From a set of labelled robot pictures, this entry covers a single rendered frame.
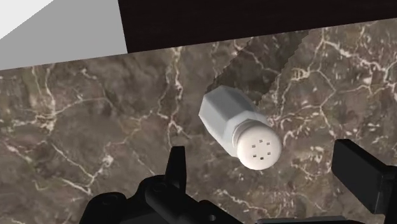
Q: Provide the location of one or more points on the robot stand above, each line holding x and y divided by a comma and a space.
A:
248, 21

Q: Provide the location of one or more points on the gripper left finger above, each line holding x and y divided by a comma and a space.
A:
175, 173

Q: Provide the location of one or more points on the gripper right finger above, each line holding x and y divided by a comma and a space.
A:
359, 173

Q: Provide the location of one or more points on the white salt shaker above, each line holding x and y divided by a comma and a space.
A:
237, 127

